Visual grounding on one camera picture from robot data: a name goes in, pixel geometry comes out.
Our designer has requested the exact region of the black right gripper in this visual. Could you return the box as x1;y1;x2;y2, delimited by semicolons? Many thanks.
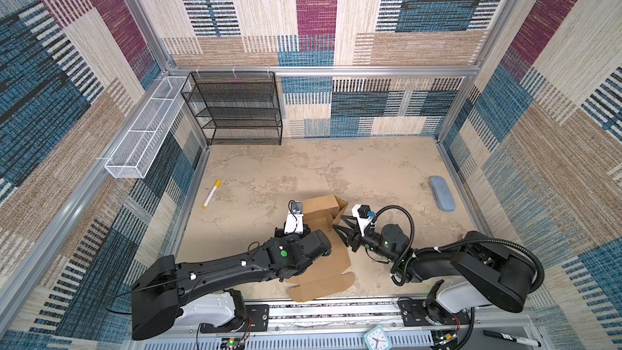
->
332;215;396;263

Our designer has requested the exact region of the brown cardboard box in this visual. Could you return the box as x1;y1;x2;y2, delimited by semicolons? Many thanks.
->
284;193;356;303

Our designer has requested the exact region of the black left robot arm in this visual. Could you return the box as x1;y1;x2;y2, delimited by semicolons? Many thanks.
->
131;230;331;341

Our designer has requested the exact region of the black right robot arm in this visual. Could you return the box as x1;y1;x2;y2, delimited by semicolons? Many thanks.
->
334;216;545;313

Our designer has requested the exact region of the yellow-capped white marker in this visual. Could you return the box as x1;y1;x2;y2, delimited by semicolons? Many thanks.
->
202;179;221;209

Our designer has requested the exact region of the blue-grey glasses case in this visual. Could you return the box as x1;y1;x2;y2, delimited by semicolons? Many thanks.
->
429;176;456;212

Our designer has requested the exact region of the small teal alarm clock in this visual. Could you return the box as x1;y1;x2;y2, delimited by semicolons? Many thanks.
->
364;325;392;350

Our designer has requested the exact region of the black marker pen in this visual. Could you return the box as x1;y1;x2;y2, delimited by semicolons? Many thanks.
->
483;330;542;348

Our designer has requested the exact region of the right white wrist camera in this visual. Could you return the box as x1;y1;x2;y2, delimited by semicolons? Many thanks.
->
351;204;377;235

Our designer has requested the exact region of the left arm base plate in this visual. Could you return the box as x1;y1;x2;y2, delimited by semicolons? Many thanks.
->
199;304;270;334

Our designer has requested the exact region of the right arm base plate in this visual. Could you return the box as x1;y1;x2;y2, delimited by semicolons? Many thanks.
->
397;297;471;327

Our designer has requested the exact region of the black wire shelf rack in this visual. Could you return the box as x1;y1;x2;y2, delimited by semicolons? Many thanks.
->
181;71;283;145

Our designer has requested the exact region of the white wire mesh basket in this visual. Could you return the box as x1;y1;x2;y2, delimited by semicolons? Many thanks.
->
105;76;186;179

